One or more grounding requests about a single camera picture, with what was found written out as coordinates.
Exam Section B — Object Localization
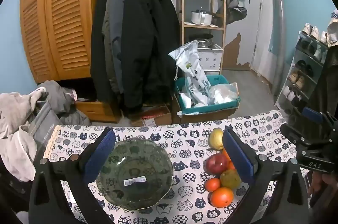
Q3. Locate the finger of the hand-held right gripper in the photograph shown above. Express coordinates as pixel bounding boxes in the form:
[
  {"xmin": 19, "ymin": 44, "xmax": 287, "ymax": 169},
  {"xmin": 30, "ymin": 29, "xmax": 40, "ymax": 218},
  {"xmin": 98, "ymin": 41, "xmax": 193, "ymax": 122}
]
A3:
[
  {"xmin": 302, "ymin": 107, "xmax": 338, "ymax": 135},
  {"xmin": 280, "ymin": 123, "xmax": 334, "ymax": 148}
]

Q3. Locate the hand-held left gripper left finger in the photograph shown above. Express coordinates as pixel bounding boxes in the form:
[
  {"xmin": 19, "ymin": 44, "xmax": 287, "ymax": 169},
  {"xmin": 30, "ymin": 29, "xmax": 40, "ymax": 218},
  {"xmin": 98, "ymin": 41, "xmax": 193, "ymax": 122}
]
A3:
[{"xmin": 29, "ymin": 127, "xmax": 117, "ymax": 224}]

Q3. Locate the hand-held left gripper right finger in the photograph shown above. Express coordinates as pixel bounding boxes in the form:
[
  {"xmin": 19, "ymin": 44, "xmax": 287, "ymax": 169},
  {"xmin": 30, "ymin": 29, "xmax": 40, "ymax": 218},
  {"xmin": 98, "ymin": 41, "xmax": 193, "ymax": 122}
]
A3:
[{"xmin": 222, "ymin": 129, "xmax": 309, "ymax": 224}]

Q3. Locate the red apple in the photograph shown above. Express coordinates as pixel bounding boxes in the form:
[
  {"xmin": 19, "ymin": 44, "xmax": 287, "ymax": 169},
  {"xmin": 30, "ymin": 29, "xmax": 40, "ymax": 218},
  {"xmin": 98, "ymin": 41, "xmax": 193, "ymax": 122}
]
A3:
[
  {"xmin": 205, "ymin": 153, "xmax": 229, "ymax": 175},
  {"xmin": 222, "ymin": 149, "xmax": 236, "ymax": 170}
]

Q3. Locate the small yellow-green pear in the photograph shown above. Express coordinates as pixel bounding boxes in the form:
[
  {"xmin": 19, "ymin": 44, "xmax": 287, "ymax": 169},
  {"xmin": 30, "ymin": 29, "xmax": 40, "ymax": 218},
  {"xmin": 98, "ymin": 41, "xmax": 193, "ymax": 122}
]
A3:
[{"xmin": 220, "ymin": 169, "xmax": 242, "ymax": 190}]

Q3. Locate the large yellow pear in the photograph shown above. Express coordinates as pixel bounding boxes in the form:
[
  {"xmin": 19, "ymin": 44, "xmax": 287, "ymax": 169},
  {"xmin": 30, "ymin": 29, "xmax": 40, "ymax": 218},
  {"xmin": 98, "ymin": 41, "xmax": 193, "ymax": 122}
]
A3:
[{"xmin": 208, "ymin": 128, "xmax": 225, "ymax": 151}]

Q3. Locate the green glass bowl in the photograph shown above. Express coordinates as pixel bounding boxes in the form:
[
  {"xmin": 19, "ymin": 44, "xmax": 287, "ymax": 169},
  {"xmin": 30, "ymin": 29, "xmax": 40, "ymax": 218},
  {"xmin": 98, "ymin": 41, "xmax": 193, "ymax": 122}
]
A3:
[{"xmin": 96, "ymin": 138, "xmax": 174, "ymax": 210}]

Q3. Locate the small orange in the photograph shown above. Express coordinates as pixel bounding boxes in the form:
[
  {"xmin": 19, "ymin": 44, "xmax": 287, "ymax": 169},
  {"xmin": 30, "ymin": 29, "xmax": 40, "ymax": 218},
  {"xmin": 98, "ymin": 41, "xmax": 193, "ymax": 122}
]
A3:
[{"xmin": 204, "ymin": 178, "xmax": 221, "ymax": 192}]

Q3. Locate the large orange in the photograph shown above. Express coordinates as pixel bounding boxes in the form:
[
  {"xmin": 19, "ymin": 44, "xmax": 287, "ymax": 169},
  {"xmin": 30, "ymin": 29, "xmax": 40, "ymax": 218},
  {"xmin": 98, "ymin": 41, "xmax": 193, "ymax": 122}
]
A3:
[{"xmin": 210, "ymin": 187, "xmax": 234, "ymax": 208}]

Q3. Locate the person's right hand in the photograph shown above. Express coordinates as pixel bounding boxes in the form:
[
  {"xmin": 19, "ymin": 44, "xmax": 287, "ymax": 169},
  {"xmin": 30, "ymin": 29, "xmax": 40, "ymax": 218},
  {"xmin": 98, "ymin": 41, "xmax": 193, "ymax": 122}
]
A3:
[{"xmin": 308, "ymin": 171, "xmax": 338, "ymax": 208}]

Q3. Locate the group of assorted shoes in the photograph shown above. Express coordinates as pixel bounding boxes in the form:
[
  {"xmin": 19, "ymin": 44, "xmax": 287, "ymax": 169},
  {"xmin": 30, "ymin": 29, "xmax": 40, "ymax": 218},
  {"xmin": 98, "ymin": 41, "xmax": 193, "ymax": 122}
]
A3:
[{"xmin": 280, "ymin": 23, "xmax": 329, "ymax": 111}]

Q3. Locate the wooden drawer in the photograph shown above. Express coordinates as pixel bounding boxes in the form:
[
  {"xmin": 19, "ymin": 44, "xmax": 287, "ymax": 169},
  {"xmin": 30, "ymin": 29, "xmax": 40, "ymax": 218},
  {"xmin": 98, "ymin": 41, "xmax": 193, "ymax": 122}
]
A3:
[{"xmin": 75, "ymin": 100, "xmax": 119, "ymax": 123}]

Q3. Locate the large cardboard box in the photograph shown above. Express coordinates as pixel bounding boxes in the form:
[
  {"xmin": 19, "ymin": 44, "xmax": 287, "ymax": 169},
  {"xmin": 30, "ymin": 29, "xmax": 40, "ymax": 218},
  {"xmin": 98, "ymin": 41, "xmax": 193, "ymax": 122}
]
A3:
[{"xmin": 173, "ymin": 96, "xmax": 238, "ymax": 124}]

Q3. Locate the teal plastic basket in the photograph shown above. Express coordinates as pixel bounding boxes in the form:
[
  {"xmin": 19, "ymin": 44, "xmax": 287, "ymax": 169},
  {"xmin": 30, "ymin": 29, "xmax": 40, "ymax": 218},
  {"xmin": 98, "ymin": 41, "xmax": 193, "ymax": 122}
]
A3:
[{"xmin": 176, "ymin": 75, "xmax": 241, "ymax": 115}]

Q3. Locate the cat print tablecloth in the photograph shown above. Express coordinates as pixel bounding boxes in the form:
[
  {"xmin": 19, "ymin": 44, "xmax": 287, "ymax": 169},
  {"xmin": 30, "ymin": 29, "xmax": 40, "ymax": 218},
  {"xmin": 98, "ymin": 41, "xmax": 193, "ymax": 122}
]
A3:
[{"xmin": 44, "ymin": 110, "xmax": 309, "ymax": 224}]

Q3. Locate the shoe rack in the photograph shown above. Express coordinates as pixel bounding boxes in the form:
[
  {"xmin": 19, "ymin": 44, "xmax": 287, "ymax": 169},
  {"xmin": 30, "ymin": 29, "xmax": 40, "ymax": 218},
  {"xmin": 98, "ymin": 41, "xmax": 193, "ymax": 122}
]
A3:
[{"xmin": 273, "ymin": 30, "xmax": 330, "ymax": 116}]

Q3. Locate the clear plastic bag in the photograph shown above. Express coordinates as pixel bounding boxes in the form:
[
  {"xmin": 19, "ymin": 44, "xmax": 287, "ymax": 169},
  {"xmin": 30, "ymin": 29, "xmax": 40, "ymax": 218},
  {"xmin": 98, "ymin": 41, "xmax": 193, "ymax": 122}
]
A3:
[{"xmin": 207, "ymin": 82, "xmax": 239, "ymax": 106}]

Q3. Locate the grey laundry bag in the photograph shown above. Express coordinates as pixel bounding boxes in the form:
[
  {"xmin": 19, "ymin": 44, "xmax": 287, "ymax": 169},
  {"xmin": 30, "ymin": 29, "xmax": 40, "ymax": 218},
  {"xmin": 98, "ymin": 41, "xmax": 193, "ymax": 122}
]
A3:
[{"xmin": 28, "ymin": 100, "xmax": 64, "ymax": 158}]

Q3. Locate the small cardboard box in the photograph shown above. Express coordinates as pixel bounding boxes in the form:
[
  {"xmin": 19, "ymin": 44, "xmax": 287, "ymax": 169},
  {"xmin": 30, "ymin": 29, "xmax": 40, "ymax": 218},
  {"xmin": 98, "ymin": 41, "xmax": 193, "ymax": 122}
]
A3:
[{"xmin": 131, "ymin": 105, "xmax": 172, "ymax": 126}]

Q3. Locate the grey clothing pile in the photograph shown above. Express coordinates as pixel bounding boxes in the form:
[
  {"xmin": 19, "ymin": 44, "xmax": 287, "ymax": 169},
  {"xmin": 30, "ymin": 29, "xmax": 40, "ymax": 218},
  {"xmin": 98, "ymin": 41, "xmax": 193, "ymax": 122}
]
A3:
[{"xmin": 37, "ymin": 80, "xmax": 91, "ymax": 125}]

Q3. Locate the white rice bag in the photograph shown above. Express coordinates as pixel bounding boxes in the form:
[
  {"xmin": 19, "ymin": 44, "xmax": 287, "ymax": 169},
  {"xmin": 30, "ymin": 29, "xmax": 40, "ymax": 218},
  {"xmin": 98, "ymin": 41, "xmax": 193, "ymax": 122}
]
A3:
[{"xmin": 169, "ymin": 41, "xmax": 212, "ymax": 107}]

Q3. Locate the white patterned drawer box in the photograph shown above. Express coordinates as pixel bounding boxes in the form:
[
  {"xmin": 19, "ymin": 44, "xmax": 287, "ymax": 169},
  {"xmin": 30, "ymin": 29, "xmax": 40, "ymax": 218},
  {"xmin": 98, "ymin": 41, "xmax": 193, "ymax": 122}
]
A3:
[{"xmin": 197, "ymin": 45, "xmax": 224, "ymax": 72}]

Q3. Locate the black jacket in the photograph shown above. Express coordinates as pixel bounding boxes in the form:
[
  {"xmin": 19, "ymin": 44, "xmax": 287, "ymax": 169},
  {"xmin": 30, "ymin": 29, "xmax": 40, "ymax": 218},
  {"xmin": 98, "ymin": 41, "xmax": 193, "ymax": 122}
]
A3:
[{"xmin": 90, "ymin": 0, "xmax": 114, "ymax": 102}]

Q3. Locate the white door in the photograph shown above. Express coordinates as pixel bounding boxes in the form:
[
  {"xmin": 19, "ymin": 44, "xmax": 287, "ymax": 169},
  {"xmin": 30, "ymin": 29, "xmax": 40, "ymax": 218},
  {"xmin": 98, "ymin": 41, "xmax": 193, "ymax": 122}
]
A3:
[{"xmin": 227, "ymin": 0, "xmax": 264, "ymax": 71}]

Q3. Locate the steel pot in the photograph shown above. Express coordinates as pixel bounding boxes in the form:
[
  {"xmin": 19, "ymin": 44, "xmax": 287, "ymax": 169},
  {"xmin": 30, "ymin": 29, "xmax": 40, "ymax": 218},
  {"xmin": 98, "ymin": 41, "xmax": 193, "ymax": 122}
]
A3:
[{"xmin": 197, "ymin": 34, "xmax": 214, "ymax": 48}]

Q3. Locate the black hooded coat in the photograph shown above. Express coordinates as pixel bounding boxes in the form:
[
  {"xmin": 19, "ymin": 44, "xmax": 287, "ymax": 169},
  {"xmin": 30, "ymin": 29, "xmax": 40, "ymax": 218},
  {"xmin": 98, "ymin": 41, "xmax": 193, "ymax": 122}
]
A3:
[{"xmin": 123, "ymin": 0, "xmax": 181, "ymax": 115}]

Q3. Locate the grey jacket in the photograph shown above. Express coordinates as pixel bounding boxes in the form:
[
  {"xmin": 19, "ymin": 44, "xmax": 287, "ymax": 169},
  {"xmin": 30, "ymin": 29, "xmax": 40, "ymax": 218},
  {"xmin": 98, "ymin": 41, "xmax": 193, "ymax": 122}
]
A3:
[{"xmin": 108, "ymin": 0, "xmax": 126, "ymax": 94}]

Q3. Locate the grey hanging bag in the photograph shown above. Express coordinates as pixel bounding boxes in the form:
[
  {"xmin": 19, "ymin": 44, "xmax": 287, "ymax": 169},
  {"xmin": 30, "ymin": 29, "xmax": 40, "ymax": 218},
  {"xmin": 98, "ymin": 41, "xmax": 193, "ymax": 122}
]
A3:
[{"xmin": 215, "ymin": 0, "xmax": 248, "ymax": 25}]

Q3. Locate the wooden louvered wardrobe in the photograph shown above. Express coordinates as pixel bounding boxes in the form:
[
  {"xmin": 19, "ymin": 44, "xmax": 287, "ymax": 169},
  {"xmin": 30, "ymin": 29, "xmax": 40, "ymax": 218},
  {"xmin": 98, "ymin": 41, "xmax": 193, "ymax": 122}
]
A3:
[{"xmin": 20, "ymin": 0, "xmax": 110, "ymax": 83}]

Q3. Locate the white pot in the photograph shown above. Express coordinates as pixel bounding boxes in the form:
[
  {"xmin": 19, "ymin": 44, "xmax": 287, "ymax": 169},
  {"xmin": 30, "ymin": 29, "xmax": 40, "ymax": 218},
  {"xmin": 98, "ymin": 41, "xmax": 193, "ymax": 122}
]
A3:
[{"xmin": 191, "ymin": 10, "xmax": 214, "ymax": 26}]

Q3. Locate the wooden shelf rack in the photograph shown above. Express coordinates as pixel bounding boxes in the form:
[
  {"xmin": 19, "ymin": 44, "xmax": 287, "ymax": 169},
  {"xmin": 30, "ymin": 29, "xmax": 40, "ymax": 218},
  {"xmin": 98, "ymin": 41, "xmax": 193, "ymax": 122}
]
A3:
[{"xmin": 180, "ymin": 0, "xmax": 228, "ymax": 74}]

